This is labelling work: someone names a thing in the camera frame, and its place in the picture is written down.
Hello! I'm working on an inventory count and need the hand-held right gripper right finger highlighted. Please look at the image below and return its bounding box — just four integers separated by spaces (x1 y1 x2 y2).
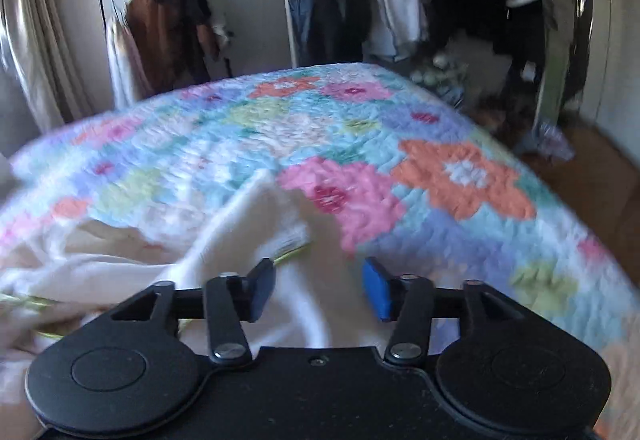
362 256 528 366

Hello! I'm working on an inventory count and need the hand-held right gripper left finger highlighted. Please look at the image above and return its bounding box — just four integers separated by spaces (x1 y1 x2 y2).
107 258 277 366

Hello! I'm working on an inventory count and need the white waffle knit sweater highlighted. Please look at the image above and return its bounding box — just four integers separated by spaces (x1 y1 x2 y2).
0 168 361 373

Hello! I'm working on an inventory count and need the floral patchwork quilt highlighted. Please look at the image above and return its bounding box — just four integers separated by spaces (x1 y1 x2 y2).
0 61 640 421

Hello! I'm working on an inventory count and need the clear plastic bag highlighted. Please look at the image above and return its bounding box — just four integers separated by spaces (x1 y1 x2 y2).
532 119 577 161

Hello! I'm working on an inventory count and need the hanging white garment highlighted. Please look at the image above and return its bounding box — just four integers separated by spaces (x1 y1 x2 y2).
104 12 153 108

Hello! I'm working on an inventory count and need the hanging brown garment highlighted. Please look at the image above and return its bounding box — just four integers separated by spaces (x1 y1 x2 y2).
124 0 213 83

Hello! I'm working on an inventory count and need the hanging pale blue garment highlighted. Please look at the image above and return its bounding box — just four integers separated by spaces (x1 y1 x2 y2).
362 0 432 63

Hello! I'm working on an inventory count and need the patterned beige curtain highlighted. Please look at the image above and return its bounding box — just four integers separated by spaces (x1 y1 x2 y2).
0 0 98 133

